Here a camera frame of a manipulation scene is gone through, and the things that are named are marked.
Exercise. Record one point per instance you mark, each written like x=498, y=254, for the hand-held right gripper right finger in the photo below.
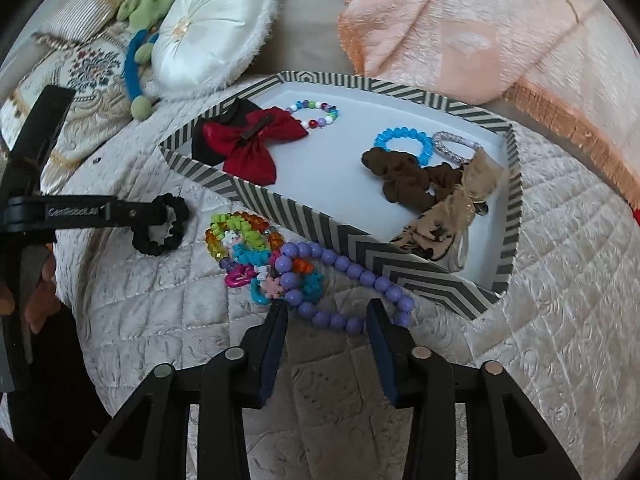
x=382, y=345

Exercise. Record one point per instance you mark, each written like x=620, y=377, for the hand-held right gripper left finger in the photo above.
x=275, y=345

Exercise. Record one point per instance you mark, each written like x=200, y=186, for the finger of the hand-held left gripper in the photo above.
x=140, y=210

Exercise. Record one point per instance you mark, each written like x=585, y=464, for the black scrunchie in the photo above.
x=172, y=240

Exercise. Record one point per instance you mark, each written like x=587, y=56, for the red satin bow hair clip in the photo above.
x=250, y=155

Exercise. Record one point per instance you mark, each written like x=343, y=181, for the brown scrunchie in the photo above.
x=400, y=180

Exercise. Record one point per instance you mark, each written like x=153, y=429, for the striped cardboard box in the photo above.
x=325, y=175

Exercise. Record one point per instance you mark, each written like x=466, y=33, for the person's left hand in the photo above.
x=42, y=290

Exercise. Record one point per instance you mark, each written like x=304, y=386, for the floral embroidered cushion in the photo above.
x=75, y=85

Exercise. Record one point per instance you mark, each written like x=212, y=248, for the white round satin cushion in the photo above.
x=210, y=35

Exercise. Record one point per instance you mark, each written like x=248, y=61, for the cream embroidered bolster pillow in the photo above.
x=80, y=15

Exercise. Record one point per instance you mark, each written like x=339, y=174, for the green and blue plush toy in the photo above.
x=155, y=0

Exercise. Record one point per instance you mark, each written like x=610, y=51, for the beige padded headboard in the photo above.
x=305, y=25

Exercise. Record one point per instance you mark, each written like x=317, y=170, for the small red tassel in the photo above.
x=636, y=216

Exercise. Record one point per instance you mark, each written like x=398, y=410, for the peach fringed blanket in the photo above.
x=475, y=35

